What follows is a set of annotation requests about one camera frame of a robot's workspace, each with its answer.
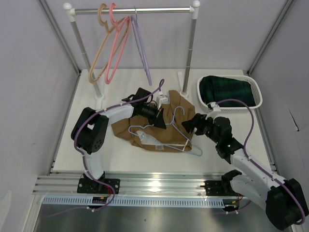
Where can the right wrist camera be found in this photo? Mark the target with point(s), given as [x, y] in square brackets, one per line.
[213, 107]

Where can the light blue wire hanger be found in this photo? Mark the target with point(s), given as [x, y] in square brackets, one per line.
[150, 140]

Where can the metal clothes rack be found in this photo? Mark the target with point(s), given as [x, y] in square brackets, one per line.
[192, 9]

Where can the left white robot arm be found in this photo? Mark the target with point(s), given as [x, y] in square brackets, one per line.
[90, 129]

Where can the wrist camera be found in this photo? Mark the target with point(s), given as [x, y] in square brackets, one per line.
[213, 107]
[162, 99]

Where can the dark green plaid garment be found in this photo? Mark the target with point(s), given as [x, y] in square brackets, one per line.
[214, 88]

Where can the tan skirt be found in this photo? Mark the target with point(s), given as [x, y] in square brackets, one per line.
[168, 135]

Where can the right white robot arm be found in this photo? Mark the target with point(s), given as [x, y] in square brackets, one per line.
[282, 199]

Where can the aluminium mounting rail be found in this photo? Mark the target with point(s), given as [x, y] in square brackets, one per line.
[163, 185]

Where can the slotted cable duct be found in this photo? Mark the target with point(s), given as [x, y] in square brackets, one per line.
[135, 201]

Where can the pink velvet hanger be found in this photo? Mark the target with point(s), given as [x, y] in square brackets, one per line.
[122, 28]

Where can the white laundry basket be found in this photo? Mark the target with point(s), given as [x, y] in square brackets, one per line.
[254, 87]

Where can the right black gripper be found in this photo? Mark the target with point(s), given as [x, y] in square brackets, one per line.
[198, 120]

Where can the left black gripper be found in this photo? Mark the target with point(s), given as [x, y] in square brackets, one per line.
[159, 120]

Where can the tan velvet hanger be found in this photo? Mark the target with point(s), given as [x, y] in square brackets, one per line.
[109, 31]

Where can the purple notched hanger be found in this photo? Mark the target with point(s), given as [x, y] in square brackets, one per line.
[140, 45]

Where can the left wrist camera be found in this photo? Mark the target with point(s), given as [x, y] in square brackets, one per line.
[162, 99]

